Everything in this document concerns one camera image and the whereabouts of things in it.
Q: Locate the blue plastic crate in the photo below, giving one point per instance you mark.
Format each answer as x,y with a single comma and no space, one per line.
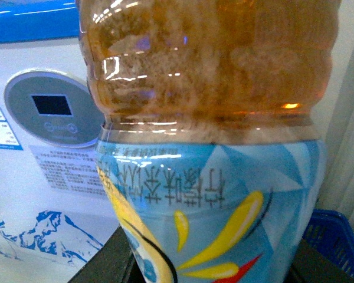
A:
329,233

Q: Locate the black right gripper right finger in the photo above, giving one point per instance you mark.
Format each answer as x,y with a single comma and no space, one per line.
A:
309,266

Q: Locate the iced tea bottle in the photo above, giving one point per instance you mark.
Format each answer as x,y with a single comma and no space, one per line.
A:
207,152

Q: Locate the white blue chest freezer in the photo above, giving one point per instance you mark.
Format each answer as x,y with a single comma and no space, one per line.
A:
54,214

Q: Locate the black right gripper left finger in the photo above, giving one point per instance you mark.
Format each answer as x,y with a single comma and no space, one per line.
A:
114,263

